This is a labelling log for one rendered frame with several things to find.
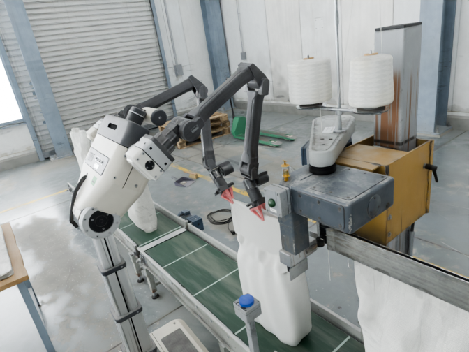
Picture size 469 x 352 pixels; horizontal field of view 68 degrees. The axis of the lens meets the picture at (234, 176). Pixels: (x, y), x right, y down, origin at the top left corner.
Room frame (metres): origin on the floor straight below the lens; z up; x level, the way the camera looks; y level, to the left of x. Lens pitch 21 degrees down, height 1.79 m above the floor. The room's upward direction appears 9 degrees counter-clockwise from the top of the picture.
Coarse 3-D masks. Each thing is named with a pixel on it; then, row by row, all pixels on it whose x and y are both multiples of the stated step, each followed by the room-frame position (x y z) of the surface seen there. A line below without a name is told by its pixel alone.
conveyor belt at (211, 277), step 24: (168, 240) 2.43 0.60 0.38; (192, 240) 2.38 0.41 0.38; (168, 264) 2.10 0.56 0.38; (192, 264) 2.06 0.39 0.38; (216, 264) 2.01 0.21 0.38; (192, 288) 1.80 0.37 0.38; (216, 288) 1.76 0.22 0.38; (240, 288) 1.73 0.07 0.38; (216, 312) 1.56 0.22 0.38; (312, 312) 1.45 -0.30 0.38; (240, 336) 1.36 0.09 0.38; (264, 336) 1.34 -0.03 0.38; (312, 336) 1.29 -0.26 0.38; (336, 336) 1.27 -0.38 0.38
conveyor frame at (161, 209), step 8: (160, 208) 3.02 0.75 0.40; (168, 216) 2.89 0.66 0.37; (176, 216) 2.77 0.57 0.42; (184, 224) 2.64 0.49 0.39; (120, 232) 2.62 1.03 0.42; (176, 232) 2.56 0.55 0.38; (120, 240) 2.73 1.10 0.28; (128, 240) 2.46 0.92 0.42; (160, 240) 2.46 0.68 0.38; (128, 248) 2.57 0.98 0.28; (136, 248) 2.36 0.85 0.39; (144, 248) 2.38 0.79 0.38; (136, 256) 2.42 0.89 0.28
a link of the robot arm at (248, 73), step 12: (240, 72) 1.40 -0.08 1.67; (252, 72) 1.41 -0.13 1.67; (228, 84) 1.37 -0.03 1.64; (240, 84) 1.39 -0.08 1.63; (252, 84) 1.46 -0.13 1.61; (216, 96) 1.33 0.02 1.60; (228, 96) 1.36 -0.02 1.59; (204, 108) 1.29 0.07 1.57; (216, 108) 1.33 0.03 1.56; (192, 120) 1.24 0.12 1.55; (204, 120) 1.29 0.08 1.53; (180, 132) 1.22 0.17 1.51; (192, 132) 1.23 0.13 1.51
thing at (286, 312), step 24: (240, 216) 1.56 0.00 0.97; (264, 216) 1.38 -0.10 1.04; (240, 240) 1.54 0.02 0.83; (264, 240) 1.40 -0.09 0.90; (240, 264) 1.49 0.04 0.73; (264, 264) 1.34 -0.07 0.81; (264, 288) 1.32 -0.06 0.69; (288, 288) 1.24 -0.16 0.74; (264, 312) 1.35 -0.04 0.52; (288, 312) 1.23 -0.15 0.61; (288, 336) 1.24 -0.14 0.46
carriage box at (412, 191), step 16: (368, 144) 1.37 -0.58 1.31; (416, 144) 1.28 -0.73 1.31; (432, 144) 1.22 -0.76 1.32; (368, 160) 1.13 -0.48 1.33; (384, 160) 1.11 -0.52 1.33; (400, 160) 1.10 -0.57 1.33; (416, 160) 1.16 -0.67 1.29; (432, 160) 1.23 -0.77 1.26; (400, 176) 1.10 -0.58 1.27; (416, 176) 1.17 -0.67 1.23; (400, 192) 1.10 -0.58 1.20; (416, 192) 1.17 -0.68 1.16; (400, 208) 1.11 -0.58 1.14; (416, 208) 1.18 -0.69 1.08; (368, 224) 1.10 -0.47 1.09; (384, 224) 1.05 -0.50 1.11; (400, 224) 1.11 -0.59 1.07; (384, 240) 1.05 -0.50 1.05
